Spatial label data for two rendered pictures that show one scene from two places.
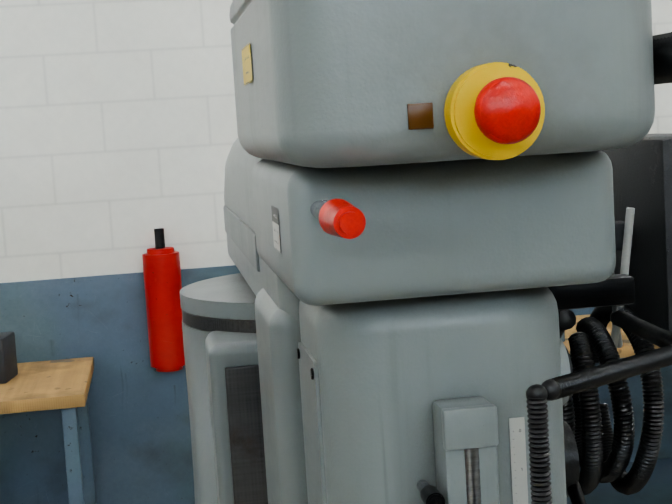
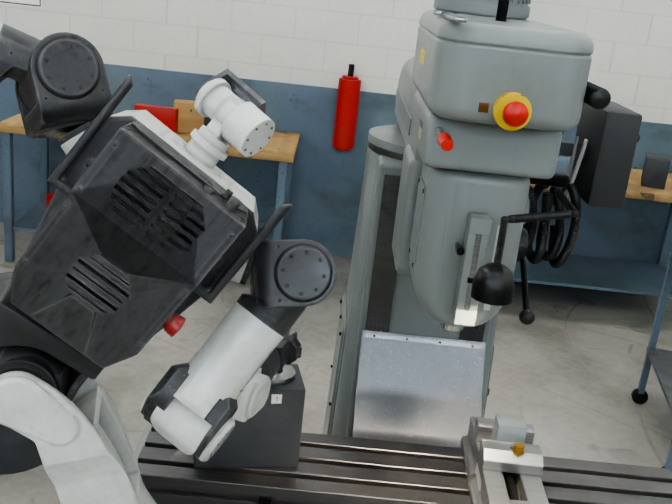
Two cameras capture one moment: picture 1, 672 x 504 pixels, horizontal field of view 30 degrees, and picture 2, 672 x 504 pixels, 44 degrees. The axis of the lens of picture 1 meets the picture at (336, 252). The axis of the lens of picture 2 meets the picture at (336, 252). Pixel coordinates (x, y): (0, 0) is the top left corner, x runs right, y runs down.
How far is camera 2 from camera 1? 0.62 m
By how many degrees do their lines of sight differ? 14
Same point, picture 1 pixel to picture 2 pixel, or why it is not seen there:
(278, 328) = (412, 166)
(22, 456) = (250, 182)
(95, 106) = not seen: outside the picture
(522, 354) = (509, 201)
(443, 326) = (479, 184)
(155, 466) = (324, 203)
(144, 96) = not seen: outside the picture
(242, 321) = (396, 153)
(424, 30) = (492, 74)
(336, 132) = (450, 107)
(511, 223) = (514, 149)
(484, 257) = (500, 161)
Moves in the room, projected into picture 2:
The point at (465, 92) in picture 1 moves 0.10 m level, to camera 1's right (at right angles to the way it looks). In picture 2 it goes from (501, 103) to (565, 111)
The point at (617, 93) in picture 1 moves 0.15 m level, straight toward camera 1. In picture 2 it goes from (563, 111) to (550, 122)
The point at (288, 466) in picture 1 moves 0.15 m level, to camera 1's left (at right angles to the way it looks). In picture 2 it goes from (405, 225) to (335, 215)
